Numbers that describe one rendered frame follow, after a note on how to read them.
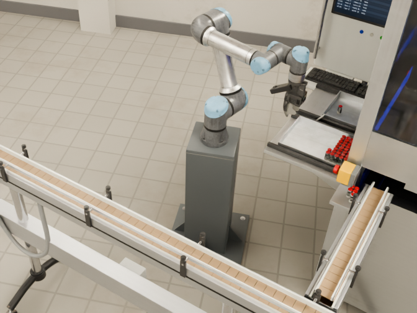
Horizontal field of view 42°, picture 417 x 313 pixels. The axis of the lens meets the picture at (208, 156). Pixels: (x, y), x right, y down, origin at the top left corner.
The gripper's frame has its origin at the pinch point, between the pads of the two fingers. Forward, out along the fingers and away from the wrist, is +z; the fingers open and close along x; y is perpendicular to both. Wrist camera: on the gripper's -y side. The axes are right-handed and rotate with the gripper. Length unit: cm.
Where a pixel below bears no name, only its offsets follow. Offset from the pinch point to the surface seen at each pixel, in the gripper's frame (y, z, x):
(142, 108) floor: -147, 105, 79
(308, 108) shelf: 0.5, 16.8, 33.5
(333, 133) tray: 19.9, 16.1, 19.7
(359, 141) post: 38.7, -9.3, -12.4
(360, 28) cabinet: 4, -8, 89
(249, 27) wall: -127, 88, 221
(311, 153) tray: 16.3, 16.5, -0.6
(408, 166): 60, -6, -12
